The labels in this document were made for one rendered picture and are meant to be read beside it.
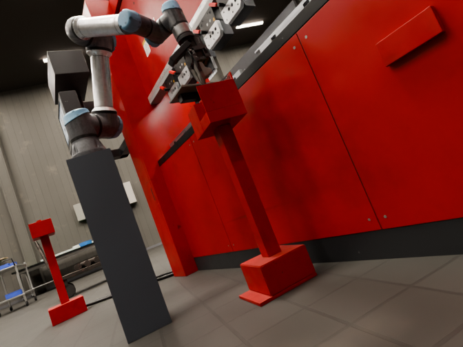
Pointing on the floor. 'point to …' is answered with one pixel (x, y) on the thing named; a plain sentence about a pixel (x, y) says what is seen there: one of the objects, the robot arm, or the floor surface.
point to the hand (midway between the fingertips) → (202, 83)
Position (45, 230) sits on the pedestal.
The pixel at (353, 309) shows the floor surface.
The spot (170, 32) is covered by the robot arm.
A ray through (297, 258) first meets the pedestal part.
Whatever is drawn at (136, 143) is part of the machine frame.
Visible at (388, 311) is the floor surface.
